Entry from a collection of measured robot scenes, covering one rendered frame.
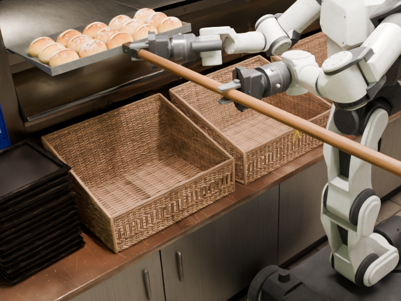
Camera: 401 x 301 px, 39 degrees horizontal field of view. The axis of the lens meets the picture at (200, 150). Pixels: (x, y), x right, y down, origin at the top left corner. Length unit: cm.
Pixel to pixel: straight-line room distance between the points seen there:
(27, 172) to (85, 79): 51
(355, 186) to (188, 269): 69
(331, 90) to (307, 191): 114
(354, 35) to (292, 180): 88
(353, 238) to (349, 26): 81
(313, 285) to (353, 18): 118
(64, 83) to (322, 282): 131
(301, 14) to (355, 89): 62
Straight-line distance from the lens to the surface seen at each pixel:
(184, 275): 220
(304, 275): 249
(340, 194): 207
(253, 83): 156
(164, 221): 206
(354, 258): 226
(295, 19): 200
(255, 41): 197
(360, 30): 170
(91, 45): 190
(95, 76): 227
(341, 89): 143
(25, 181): 186
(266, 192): 231
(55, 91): 220
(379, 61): 145
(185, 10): 245
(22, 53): 206
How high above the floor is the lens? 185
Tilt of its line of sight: 30 degrees down
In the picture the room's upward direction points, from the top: 3 degrees counter-clockwise
